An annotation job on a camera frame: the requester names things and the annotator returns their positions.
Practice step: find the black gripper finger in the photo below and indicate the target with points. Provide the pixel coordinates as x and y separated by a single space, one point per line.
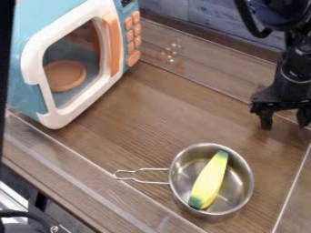
303 117
265 119

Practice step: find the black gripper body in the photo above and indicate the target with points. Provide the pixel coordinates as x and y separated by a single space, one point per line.
284 94

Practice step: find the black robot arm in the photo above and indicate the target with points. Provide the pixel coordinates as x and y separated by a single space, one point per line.
287 16

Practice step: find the orange microwave turntable plate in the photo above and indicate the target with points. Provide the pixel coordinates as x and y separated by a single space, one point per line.
65 74

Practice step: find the blue toy microwave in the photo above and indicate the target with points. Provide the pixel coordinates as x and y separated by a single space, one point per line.
96 32

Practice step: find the silver pot with wire handle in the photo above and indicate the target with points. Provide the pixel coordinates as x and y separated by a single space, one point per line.
183 170

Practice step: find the dark vertical foreground post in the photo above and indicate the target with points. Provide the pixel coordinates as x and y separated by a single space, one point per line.
6 12

